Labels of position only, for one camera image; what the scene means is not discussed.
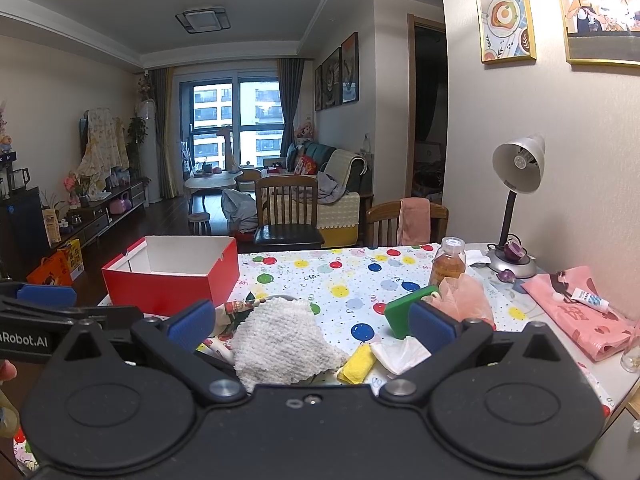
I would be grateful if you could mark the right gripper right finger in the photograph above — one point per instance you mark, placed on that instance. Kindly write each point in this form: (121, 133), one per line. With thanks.
(453, 345)

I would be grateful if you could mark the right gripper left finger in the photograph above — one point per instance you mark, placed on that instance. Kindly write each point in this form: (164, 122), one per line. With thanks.
(171, 345)

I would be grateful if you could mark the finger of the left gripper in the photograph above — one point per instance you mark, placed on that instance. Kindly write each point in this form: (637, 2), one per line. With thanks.
(106, 316)
(48, 296)

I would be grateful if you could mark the pink mesh bath pouf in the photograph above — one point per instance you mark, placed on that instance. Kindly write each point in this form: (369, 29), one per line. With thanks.
(461, 298)

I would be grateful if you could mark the white knitted cloth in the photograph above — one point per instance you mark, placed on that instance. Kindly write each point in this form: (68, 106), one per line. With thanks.
(280, 343)

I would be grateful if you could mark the operator hand with blue glove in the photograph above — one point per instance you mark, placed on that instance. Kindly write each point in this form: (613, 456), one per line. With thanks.
(7, 371)

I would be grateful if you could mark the orange gift box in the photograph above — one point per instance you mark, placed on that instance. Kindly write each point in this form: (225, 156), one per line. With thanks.
(53, 270)

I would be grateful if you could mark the yellow gift box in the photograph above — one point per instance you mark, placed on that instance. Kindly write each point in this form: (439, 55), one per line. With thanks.
(71, 251)

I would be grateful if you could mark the red white cardboard box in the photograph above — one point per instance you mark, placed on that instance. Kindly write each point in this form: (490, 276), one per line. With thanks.
(164, 274)

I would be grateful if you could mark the white tissue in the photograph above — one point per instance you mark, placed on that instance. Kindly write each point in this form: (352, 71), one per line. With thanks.
(398, 356)

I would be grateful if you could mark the green sponge block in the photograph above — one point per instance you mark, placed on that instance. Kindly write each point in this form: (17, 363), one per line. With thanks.
(397, 311)

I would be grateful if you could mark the black water dispenser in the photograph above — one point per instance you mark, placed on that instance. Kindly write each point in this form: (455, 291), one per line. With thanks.
(24, 240)

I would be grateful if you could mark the low tv cabinet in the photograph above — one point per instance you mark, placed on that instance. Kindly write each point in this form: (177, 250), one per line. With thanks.
(89, 223)

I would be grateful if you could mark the amber liquid bottle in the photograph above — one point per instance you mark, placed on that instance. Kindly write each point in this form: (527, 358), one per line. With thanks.
(449, 261)

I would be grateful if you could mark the yellow sponge piece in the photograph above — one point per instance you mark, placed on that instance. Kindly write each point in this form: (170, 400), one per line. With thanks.
(358, 366)

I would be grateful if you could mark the small round stool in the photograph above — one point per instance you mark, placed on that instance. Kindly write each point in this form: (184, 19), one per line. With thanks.
(199, 223)

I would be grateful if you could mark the pink towel on chair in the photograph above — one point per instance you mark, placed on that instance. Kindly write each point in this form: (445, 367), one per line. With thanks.
(414, 221)

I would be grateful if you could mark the small white tube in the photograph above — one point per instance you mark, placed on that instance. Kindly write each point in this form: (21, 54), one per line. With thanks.
(589, 299)

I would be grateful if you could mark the wooden chair near table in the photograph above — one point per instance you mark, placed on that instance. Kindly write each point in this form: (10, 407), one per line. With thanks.
(382, 224)

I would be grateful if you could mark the grey bag on floor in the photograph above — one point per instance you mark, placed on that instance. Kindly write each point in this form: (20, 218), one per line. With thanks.
(240, 210)

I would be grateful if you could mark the round coffee table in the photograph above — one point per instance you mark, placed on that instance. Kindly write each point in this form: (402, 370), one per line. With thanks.
(202, 186)

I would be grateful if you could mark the floral cloth on tv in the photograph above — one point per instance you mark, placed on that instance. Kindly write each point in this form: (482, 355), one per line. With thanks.
(105, 149)

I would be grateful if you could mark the wooden chair black seat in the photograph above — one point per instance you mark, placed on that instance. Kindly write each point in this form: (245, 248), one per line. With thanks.
(287, 213)

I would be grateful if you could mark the sofa with covers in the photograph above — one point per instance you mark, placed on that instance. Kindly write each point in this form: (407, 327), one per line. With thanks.
(342, 180)

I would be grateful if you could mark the window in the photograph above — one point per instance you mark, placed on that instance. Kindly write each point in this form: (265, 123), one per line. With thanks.
(238, 110)

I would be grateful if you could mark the ceiling light fixture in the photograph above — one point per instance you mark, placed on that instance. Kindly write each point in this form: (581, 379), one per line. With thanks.
(204, 20)

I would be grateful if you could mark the dark triptych wall pictures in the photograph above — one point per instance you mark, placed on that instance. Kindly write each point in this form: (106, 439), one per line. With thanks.
(336, 79)

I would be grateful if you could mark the food picture gold frame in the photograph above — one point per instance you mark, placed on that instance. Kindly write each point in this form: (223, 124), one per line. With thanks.
(506, 31)

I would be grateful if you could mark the girls picture gold frame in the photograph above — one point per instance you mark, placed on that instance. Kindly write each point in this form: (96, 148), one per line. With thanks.
(603, 32)

